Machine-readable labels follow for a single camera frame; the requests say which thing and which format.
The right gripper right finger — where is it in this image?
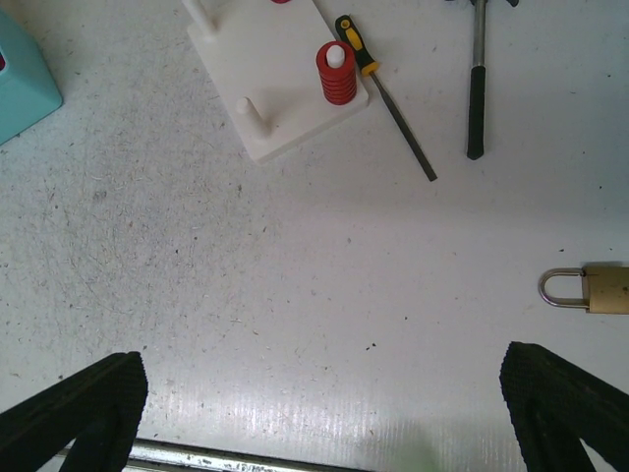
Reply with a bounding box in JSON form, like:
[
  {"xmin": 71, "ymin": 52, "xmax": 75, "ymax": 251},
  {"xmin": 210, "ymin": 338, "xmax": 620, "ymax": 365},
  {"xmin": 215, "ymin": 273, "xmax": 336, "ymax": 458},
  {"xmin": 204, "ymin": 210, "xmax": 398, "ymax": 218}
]
[{"xmin": 499, "ymin": 341, "xmax": 628, "ymax": 471}]

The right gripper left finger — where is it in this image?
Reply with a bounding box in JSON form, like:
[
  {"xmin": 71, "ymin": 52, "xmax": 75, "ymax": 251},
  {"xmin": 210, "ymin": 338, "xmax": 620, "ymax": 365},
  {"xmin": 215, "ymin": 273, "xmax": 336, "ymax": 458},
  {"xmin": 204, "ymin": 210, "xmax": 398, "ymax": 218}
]
[{"xmin": 1, "ymin": 351, "xmax": 147, "ymax": 471}]

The black handled hammer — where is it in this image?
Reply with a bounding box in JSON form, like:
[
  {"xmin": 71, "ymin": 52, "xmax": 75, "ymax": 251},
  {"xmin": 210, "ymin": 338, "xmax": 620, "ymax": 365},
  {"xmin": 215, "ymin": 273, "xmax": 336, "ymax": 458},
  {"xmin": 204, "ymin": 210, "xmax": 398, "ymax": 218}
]
[{"xmin": 466, "ymin": 0, "xmax": 487, "ymax": 160}]

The large red spring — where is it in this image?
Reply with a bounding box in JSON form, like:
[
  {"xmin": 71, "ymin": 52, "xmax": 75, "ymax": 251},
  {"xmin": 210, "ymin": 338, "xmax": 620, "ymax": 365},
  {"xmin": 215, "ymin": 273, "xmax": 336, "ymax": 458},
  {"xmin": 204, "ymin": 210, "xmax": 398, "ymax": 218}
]
[{"xmin": 315, "ymin": 40, "xmax": 358, "ymax": 106}]

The yellow black handled file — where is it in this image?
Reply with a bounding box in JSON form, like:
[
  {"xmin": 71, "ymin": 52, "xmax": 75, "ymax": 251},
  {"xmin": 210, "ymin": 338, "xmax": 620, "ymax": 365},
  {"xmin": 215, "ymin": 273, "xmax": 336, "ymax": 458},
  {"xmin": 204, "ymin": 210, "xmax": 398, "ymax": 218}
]
[{"xmin": 335, "ymin": 15, "xmax": 437, "ymax": 182}]

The brass padlock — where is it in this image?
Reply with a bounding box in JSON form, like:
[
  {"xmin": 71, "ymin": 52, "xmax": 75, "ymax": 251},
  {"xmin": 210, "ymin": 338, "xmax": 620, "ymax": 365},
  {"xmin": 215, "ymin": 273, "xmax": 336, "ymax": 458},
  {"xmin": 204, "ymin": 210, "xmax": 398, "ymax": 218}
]
[{"xmin": 538, "ymin": 265, "xmax": 628, "ymax": 316}]

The teal plastic tray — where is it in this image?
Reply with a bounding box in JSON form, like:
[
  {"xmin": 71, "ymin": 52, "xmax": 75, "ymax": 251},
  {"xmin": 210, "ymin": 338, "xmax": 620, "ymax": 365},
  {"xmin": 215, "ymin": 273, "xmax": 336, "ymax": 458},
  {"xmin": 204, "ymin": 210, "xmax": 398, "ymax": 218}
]
[{"xmin": 1, "ymin": 11, "xmax": 63, "ymax": 144}]

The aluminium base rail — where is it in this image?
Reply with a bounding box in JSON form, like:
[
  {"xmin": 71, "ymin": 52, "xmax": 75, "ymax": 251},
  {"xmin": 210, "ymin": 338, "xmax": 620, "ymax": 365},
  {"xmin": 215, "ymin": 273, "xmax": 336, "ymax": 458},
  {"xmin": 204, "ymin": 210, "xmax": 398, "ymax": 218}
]
[{"xmin": 123, "ymin": 439, "xmax": 352, "ymax": 472}]

